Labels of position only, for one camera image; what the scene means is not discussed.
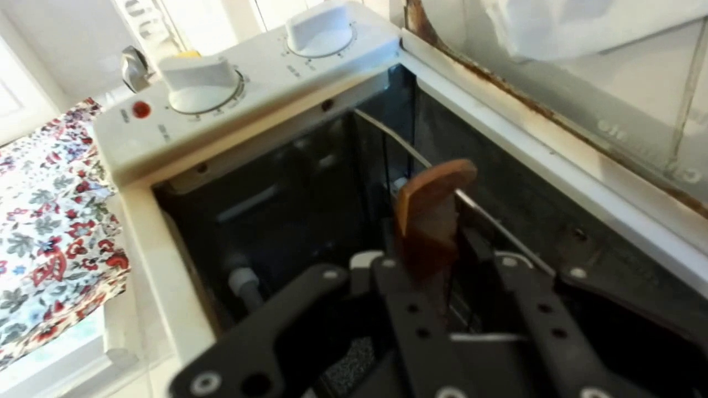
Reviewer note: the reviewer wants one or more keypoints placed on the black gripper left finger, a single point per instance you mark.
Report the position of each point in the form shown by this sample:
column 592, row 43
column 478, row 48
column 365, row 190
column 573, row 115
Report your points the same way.
column 411, row 331

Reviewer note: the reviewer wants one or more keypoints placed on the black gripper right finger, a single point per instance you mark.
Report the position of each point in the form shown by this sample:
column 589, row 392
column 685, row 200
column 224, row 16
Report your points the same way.
column 537, row 331

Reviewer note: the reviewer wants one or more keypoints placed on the brown object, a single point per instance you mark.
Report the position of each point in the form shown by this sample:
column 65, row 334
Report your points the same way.
column 433, row 207

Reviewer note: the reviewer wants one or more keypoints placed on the white toaster oven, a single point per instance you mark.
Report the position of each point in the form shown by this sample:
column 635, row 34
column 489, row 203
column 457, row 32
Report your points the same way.
column 256, row 78

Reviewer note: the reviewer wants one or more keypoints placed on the white oven knob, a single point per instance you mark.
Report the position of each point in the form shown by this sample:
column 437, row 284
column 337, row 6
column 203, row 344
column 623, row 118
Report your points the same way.
column 199, row 84
column 319, row 32

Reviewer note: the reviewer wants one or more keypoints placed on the small white tissue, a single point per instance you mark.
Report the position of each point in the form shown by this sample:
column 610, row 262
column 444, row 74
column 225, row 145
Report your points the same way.
column 589, row 24

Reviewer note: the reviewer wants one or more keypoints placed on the floral curtain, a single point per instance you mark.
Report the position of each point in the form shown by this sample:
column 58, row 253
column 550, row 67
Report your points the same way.
column 51, row 234

